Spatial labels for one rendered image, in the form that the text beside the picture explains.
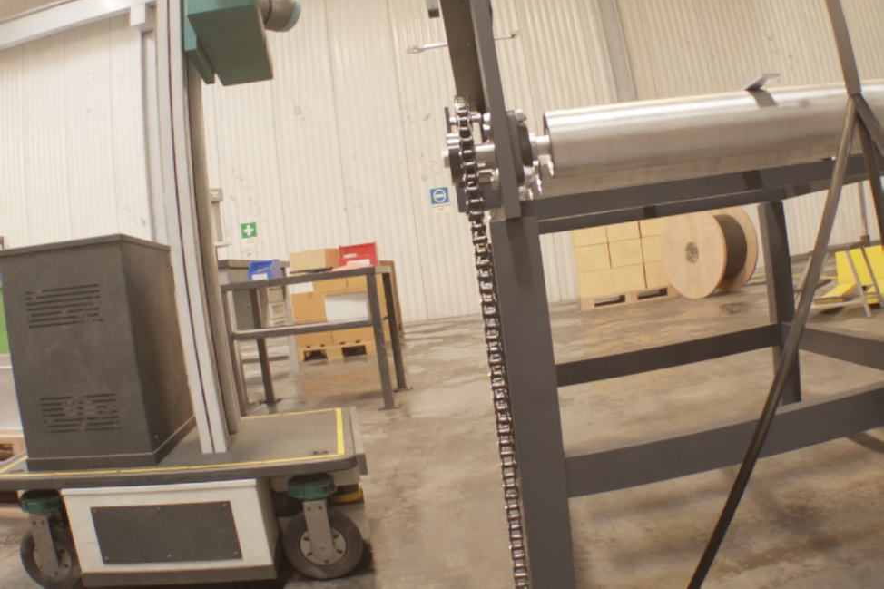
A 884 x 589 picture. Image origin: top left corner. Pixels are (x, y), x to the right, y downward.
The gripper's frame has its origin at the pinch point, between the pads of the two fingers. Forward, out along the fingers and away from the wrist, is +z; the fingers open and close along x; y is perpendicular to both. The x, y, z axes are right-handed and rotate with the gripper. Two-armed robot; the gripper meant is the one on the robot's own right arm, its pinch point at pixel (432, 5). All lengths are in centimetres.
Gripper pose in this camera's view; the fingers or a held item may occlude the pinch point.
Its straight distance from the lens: 181.8
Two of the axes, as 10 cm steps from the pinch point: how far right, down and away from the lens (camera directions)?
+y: -9.9, 1.4, 0.6
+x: -0.6, -0.5, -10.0
